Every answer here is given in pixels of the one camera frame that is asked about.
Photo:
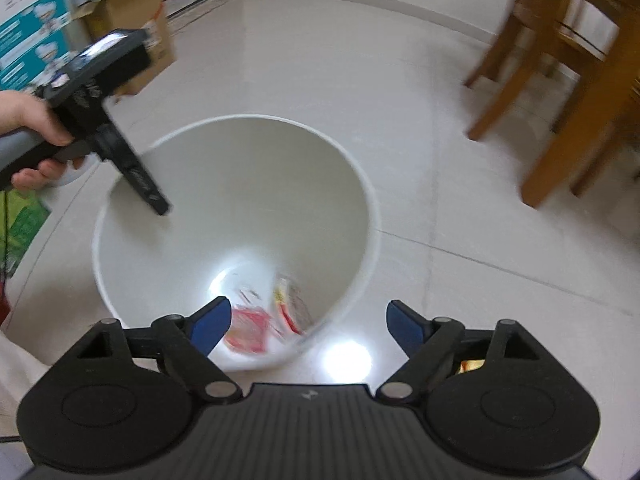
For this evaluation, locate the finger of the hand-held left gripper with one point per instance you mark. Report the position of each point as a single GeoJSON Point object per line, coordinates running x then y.
{"type": "Point", "coordinates": [140, 180]}

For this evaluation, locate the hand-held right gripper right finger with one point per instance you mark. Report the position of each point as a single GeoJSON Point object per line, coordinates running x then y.
{"type": "Point", "coordinates": [405, 327]}

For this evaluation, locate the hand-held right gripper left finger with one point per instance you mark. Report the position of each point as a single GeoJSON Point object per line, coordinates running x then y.
{"type": "Point", "coordinates": [212, 327]}

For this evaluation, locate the white round waste bin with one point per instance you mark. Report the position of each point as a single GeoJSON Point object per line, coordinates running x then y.
{"type": "Point", "coordinates": [250, 185]}

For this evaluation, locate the person's left hand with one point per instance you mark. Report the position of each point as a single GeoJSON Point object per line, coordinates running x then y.
{"type": "Point", "coordinates": [25, 112]}

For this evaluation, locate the red snack wrapper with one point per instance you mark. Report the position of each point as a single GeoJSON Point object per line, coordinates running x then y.
{"type": "Point", "coordinates": [247, 332]}

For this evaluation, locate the brown cardboard box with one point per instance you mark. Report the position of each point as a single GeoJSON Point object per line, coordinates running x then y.
{"type": "Point", "coordinates": [160, 35]}

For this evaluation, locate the yellow and red wrapper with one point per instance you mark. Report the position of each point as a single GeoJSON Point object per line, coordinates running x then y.
{"type": "Point", "coordinates": [285, 310]}

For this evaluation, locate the teal printed carton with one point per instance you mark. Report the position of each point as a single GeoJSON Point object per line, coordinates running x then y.
{"type": "Point", "coordinates": [30, 30]}

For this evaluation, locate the green printed bag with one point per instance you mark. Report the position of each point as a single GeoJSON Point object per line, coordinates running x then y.
{"type": "Point", "coordinates": [25, 230]}

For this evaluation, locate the wooden chair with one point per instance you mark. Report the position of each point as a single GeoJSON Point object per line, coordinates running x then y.
{"type": "Point", "coordinates": [575, 150]}

